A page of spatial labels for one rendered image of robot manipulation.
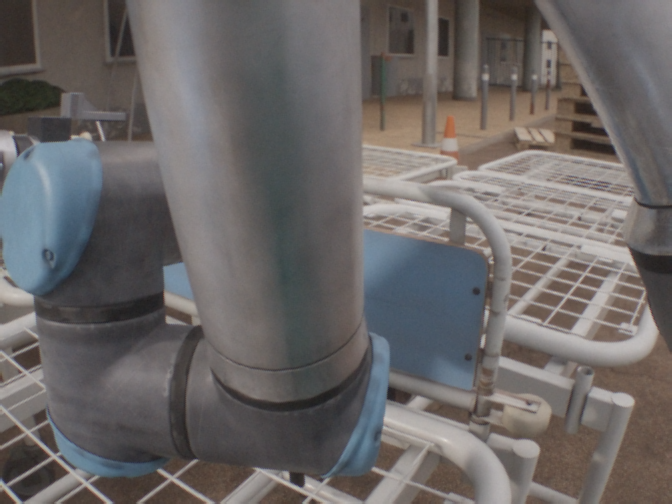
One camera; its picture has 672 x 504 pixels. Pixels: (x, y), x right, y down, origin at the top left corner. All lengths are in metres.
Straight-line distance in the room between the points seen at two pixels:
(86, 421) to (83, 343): 0.05
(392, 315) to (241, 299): 0.49
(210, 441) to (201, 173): 0.18
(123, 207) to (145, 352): 0.09
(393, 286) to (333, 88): 0.51
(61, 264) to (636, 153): 0.33
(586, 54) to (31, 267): 0.34
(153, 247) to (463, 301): 0.41
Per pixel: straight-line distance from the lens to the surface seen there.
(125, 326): 0.33
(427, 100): 5.84
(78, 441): 0.37
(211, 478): 1.34
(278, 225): 0.19
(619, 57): 0.30
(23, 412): 0.97
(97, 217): 0.31
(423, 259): 0.64
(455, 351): 0.68
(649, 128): 0.31
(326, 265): 0.21
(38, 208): 0.31
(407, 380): 0.73
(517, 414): 0.68
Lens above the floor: 0.93
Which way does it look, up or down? 21 degrees down
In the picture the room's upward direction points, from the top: straight up
